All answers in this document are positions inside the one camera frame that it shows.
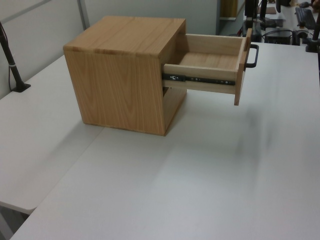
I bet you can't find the black metal drawer slide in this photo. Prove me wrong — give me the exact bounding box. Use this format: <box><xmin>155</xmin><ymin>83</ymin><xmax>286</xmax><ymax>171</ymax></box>
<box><xmin>161</xmin><ymin>72</ymin><xmax>237</xmax><ymax>86</ymax></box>

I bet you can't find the light wooden drawer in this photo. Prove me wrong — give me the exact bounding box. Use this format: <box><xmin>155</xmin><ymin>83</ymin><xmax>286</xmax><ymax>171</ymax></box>
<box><xmin>161</xmin><ymin>27</ymin><xmax>253</xmax><ymax>106</ymax></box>

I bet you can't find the wooden cabinet box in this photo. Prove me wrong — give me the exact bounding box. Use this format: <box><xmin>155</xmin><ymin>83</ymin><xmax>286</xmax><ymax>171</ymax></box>
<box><xmin>63</xmin><ymin>15</ymin><xmax>188</xmax><ymax>137</ymax></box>

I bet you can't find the yellow wooden panel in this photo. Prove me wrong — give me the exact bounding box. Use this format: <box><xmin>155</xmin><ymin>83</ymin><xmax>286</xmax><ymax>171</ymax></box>
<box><xmin>219</xmin><ymin>0</ymin><xmax>238</xmax><ymax>19</ymax></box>

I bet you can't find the black stand pole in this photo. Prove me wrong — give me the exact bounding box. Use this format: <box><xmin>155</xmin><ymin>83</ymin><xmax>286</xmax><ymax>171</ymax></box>
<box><xmin>255</xmin><ymin>0</ymin><xmax>270</xmax><ymax>38</ymax></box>
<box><xmin>241</xmin><ymin>0</ymin><xmax>256</xmax><ymax>41</ymax></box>

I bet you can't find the black electronics box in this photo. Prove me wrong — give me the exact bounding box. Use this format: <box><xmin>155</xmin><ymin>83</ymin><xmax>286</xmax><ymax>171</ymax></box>
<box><xmin>264</xmin><ymin>29</ymin><xmax>294</xmax><ymax>46</ymax></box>

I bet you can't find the black keyboard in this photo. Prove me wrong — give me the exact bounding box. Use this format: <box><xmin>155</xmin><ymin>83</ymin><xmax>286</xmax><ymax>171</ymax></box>
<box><xmin>294</xmin><ymin>6</ymin><xmax>318</xmax><ymax>29</ymax></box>

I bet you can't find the black drawer handle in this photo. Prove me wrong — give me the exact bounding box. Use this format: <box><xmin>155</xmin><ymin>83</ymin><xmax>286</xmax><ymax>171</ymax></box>
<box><xmin>245</xmin><ymin>44</ymin><xmax>259</xmax><ymax>69</ymax></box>

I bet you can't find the grey partition frame post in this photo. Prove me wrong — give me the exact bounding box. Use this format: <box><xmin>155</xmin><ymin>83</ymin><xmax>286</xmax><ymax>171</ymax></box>
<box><xmin>76</xmin><ymin>0</ymin><xmax>85</xmax><ymax>32</ymax></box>

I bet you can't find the black clamped camera pole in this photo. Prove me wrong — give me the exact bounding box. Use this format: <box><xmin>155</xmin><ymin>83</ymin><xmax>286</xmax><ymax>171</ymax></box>
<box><xmin>0</xmin><ymin>21</ymin><xmax>32</xmax><ymax>93</ymax></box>

